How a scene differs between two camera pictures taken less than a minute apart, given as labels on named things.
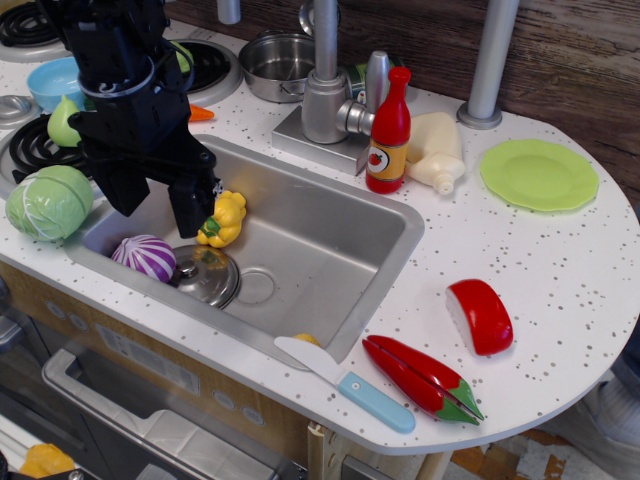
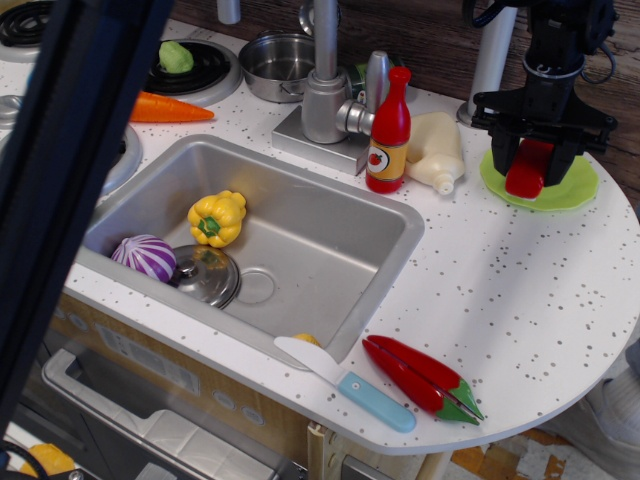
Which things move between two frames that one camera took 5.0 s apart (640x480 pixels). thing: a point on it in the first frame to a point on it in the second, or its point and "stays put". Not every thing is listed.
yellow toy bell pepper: (223, 228) stays put
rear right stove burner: (217, 72) stays put
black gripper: (146, 132) to (548, 107)
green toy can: (358, 77) stays put
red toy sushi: (481, 316) to (527, 174)
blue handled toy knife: (325, 363) stays put
